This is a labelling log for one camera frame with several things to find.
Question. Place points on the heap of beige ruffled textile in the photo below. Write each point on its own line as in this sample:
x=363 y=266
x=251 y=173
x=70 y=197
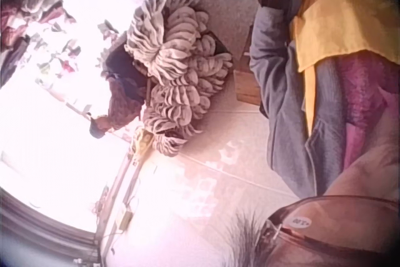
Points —
x=179 y=70

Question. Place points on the heap of dark clothes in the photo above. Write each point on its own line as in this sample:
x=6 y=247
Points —
x=123 y=92

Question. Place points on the brown cardboard box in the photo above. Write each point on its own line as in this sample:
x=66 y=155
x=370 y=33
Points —
x=248 y=87

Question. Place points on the small yellow tag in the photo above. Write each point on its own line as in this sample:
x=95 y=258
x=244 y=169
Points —
x=126 y=217

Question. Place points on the white floral cloth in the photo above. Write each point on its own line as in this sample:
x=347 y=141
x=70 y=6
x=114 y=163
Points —
x=64 y=57

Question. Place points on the metal door track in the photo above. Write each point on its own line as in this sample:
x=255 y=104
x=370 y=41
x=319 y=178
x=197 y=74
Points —
x=120 y=204

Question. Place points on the small yellow packet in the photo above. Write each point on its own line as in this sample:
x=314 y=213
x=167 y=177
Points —
x=145 y=142

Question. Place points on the heap of mixed clothes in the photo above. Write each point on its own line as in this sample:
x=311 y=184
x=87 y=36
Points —
x=29 y=1

